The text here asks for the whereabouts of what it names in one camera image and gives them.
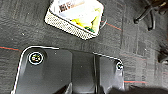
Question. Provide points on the yellow plush toy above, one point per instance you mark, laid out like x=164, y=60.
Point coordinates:
x=81, y=21

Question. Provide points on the black office chair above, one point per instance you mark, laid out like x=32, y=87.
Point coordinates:
x=148, y=11

